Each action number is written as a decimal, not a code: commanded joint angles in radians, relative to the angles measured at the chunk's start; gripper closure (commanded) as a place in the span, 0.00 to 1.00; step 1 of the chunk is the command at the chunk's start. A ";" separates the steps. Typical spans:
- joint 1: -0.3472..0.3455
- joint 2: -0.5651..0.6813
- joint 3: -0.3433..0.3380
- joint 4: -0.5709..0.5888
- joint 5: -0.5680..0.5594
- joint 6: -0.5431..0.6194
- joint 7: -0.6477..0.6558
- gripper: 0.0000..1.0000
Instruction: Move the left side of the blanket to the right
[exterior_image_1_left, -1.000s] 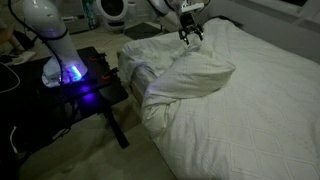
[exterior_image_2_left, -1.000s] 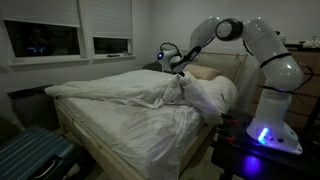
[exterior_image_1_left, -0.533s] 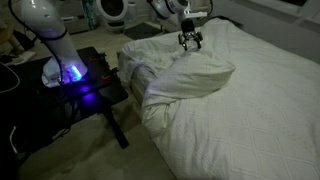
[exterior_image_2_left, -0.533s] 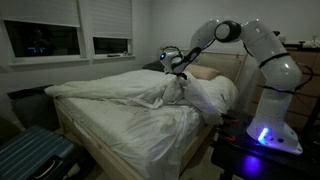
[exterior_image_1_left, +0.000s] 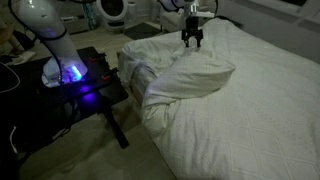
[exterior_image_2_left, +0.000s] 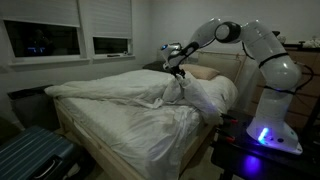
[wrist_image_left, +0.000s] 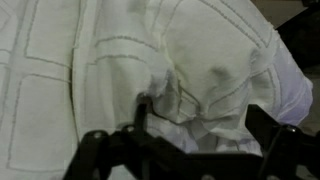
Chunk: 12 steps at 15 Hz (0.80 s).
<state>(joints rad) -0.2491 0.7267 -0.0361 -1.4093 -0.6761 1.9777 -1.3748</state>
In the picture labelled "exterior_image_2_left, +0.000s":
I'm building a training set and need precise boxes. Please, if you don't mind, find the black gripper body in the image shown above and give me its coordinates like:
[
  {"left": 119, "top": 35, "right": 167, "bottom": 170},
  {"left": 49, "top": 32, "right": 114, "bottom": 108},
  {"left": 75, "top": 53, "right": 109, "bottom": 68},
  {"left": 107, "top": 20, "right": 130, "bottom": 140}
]
[{"left": 168, "top": 64, "right": 186, "bottom": 77}]

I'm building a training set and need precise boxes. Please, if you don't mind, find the white quilted blanket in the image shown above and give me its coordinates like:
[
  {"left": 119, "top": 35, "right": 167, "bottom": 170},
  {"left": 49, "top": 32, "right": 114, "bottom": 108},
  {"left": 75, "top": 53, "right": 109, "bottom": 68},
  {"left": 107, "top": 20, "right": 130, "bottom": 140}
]
[{"left": 44, "top": 68, "right": 239, "bottom": 126}]

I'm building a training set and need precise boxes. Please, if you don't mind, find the beige pillow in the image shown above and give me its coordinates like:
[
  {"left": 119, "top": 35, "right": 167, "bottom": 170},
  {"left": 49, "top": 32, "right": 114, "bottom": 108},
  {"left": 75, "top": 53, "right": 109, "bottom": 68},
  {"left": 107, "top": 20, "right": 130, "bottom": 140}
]
[{"left": 179, "top": 63, "right": 221, "bottom": 81}]

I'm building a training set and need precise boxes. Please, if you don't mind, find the dark grey pillow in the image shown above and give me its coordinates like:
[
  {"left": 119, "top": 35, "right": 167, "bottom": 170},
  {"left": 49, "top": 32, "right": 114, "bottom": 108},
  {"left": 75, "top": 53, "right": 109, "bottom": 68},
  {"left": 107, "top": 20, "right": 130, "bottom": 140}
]
[{"left": 142, "top": 60, "right": 168, "bottom": 73}]

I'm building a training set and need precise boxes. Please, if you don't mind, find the red black clamp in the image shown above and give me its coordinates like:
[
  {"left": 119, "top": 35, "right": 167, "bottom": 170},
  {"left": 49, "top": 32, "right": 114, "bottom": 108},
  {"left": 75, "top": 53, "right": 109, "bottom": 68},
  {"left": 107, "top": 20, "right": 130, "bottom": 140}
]
[
  {"left": 214, "top": 128, "right": 236, "bottom": 144},
  {"left": 219, "top": 113, "right": 240, "bottom": 125}
]

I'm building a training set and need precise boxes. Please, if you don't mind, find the white bed sheet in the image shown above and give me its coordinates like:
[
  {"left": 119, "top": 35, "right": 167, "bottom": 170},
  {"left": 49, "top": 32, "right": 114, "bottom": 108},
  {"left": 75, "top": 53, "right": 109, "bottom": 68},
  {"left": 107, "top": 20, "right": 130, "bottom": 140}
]
[{"left": 58, "top": 96, "right": 214, "bottom": 180}]

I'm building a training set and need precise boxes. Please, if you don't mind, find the small dark window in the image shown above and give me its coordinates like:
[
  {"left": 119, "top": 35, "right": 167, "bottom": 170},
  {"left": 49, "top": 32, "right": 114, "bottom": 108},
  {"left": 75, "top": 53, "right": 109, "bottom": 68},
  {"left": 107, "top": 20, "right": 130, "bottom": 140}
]
[{"left": 92, "top": 36, "right": 130, "bottom": 56}]

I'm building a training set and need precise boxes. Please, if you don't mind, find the narrow white window blind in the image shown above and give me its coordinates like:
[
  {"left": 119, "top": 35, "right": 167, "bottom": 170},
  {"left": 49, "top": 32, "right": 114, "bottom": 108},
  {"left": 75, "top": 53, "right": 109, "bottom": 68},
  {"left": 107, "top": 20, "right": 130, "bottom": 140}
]
[{"left": 79, "top": 0, "right": 134, "bottom": 40}]

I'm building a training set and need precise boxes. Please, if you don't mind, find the black robot table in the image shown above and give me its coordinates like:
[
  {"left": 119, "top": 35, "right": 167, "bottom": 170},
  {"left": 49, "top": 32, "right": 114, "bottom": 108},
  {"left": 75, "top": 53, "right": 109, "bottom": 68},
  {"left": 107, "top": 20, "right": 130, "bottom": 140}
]
[{"left": 211, "top": 109, "right": 320, "bottom": 180}]

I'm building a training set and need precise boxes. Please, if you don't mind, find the wooden dresser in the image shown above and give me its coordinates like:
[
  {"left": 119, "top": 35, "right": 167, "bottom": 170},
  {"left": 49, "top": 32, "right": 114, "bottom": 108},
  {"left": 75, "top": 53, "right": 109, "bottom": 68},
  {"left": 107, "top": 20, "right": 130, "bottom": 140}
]
[{"left": 248, "top": 44, "right": 320, "bottom": 132}]

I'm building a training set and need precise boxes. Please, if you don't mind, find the large dark window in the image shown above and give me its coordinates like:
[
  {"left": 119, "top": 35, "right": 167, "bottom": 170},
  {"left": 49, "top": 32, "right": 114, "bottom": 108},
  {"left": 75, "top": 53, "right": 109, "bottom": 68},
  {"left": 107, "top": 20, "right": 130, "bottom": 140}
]
[{"left": 3, "top": 19, "right": 81, "bottom": 58}]

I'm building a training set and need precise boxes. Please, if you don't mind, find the wide white window blind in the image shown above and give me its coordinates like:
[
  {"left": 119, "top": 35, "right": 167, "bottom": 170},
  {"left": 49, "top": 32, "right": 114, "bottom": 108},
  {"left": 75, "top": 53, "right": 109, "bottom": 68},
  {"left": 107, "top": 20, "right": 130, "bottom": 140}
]
[{"left": 0, "top": 0, "right": 81, "bottom": 28}]

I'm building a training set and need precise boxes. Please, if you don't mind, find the black storage box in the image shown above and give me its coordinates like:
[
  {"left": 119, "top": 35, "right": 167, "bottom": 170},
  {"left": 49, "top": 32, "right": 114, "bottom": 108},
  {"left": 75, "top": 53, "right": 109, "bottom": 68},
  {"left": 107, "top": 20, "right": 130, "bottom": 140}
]
[{"left": 7, "top": 84, "right": 62, "bottom": 132}]

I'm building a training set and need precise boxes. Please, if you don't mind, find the blue ribbed suitcase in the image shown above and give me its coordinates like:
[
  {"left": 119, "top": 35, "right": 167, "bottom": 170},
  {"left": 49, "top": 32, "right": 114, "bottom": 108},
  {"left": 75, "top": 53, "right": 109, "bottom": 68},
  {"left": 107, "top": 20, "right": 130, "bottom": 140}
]
[{"left": 0, "top": 125, "right": 84, "bottom": 180}]

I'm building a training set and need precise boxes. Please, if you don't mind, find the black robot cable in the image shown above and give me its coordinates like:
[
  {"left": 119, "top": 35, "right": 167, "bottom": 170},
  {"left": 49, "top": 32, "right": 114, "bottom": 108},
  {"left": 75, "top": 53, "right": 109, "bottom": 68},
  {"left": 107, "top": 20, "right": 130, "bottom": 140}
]
[{"left": 241, "top": 41, "right": 315, "bottom": 96}]

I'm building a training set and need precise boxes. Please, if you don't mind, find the light wooden bed frame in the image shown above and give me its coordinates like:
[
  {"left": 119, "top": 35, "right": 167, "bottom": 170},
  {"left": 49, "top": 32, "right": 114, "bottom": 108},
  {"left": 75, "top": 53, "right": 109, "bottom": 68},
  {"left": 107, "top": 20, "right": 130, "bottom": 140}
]
[{"left": 53, "top": 98, "right": 216, "bottom": 180}]

